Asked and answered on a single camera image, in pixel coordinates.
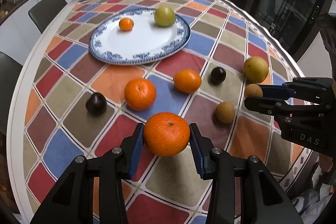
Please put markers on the small dark plum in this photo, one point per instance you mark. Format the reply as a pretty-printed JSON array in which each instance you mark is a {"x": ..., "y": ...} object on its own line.
[{"x": 96, "y": 104}]

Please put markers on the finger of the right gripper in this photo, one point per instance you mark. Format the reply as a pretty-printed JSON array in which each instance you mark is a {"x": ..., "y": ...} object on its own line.
[
  {"x": 274, "y": 91},
  {"x": 268, "y": 106}
]

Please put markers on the large yellow pear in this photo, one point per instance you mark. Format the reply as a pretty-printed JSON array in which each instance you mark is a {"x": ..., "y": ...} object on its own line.
[{"x": 256, "y": 69}]

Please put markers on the large green pomelo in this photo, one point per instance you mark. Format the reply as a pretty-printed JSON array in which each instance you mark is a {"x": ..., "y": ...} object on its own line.
[{"x": 164, "y": 16}]

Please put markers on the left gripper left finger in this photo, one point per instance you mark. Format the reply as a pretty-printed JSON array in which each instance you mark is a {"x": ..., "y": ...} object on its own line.
[{"x": 119, "y": 163}]

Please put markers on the large orange mandarin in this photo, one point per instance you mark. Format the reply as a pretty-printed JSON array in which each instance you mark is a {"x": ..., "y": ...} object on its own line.
[{"x": 166, "y": 134}]

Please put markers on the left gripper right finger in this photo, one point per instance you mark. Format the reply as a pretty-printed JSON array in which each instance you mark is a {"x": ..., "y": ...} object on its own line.
[{"x": 212, "y": 163}]

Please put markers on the small brown russet pear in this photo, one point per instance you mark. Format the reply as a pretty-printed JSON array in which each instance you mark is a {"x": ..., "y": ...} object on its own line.
[{"x": 225, "y": 112}]

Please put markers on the small orange mandarin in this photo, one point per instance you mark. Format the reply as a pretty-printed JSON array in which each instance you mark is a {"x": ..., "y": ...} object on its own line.
[{"x": 126, "y": 24}]

